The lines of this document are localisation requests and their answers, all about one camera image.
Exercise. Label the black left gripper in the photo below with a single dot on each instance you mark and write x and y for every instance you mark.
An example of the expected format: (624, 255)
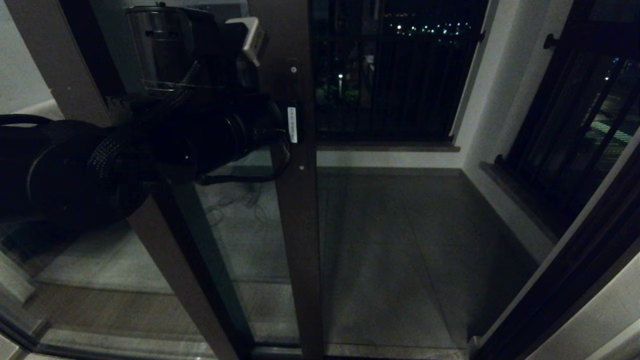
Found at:
(294, 125)

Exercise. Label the brown-framed sliding glass door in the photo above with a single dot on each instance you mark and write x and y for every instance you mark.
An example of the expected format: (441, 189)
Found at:
(300, 250)

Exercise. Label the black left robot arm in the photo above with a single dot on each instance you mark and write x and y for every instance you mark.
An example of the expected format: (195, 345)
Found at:
(100, 165)

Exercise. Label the brown-framed fixed glass panel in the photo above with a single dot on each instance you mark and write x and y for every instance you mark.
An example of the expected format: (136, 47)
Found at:
(165, 260)

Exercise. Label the brown stone window sill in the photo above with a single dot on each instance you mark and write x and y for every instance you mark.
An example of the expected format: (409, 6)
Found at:
(520, 205)

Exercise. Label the dark brown door jamb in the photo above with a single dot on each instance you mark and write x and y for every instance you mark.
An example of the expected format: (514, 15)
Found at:
(565, 290)

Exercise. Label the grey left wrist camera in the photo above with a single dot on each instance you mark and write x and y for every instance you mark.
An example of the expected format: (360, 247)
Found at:
(250, 40)

